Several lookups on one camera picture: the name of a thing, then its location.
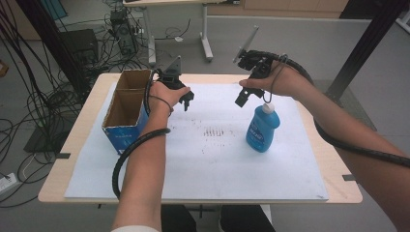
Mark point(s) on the white power strip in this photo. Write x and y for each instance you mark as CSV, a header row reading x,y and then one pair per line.
x,y
7,183

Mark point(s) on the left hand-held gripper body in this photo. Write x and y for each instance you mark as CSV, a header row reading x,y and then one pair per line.
x,y
174,75

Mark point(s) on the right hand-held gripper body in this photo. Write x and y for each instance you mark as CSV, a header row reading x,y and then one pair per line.
x,y
257,61

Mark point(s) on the blue bottle with white cap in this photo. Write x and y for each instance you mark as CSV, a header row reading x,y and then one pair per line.
x,y
261,130

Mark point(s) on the person's right hand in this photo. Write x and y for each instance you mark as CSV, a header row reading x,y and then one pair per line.
x,y
283,80

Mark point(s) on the white desk with legs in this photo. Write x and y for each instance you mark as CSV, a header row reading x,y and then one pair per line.
x,y
206,38

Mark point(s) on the person's left hand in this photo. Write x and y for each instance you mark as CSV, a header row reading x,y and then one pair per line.
x,y
162,96

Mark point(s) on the grey floor mat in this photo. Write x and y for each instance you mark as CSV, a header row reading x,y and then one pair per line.
x,y
353,106

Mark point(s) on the black table clip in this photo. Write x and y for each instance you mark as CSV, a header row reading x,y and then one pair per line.
x,y
63,155
349,177

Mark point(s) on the white left sleeve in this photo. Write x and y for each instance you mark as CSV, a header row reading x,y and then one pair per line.
x,y
135,229

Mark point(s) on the person's legs in black trousers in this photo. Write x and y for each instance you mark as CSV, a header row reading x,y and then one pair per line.
x,y
241,219

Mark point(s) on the blue cardboard box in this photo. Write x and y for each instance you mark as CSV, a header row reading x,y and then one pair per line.
x,y
127,129

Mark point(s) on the white foam mat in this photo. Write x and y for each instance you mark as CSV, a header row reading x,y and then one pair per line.
x,y
209,167

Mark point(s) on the black metal post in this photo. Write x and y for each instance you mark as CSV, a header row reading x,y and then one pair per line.
x,y
364,48
54,45

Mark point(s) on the black box on floor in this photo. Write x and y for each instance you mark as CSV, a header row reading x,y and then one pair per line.
x,y
80,45

